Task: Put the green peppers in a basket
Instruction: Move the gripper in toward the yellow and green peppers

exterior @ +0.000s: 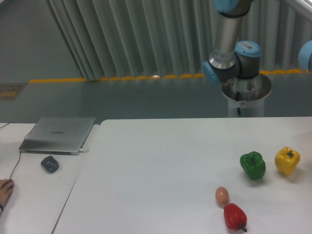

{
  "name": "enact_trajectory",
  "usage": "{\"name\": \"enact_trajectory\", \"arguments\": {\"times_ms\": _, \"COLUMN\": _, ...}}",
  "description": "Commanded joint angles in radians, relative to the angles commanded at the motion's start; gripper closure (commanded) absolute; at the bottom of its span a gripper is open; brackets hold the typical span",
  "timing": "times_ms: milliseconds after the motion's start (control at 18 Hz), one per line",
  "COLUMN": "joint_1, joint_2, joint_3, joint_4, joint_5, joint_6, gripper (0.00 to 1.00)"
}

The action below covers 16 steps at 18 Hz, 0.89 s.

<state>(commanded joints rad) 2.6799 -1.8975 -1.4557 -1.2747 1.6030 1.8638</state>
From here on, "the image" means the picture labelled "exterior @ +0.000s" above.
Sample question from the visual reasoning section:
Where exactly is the person's hand on mouse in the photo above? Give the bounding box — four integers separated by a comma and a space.
0, 179, 15, 210

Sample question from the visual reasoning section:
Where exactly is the green bell pepper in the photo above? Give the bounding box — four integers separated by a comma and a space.
240, 151, 266, 180

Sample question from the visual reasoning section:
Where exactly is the yellow bell pepper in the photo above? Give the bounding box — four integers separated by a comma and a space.
274, 147, 300, 176

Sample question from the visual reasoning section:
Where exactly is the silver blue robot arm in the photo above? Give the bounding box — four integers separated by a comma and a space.
203, 0, 261, 84

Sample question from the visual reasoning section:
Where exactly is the silver closed laptop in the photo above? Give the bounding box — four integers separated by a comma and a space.
19, 117, 96, 155

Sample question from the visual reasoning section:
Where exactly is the white usb dongle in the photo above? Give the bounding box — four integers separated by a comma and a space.
79, 149, 89, 153

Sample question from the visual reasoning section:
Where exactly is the brown egg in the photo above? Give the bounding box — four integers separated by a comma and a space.
215, 187, 229, 205

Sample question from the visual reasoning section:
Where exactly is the red bell pepper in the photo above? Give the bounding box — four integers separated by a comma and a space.
223, 203, 247, 232

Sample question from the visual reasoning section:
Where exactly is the black mouse cable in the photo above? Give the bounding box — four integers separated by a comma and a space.
0, 122, 35, 181

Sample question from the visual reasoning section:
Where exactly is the black pedestal cable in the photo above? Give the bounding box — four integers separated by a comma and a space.
235, 91, 242, 116

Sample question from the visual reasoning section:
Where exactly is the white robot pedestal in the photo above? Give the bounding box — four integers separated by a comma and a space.
221, 74, 272, 117

